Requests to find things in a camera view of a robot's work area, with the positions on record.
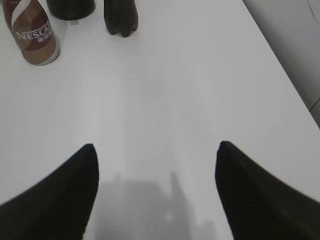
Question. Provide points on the brown Nescafe coffee bottle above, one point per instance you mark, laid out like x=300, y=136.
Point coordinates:
x=32, y=31

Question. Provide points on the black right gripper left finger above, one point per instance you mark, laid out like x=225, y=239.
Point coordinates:
x=59, y=206

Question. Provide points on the black ceramic mug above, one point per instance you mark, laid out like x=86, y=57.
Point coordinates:
x=70, y=10

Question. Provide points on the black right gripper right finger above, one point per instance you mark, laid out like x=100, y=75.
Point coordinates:
x=258, y=205

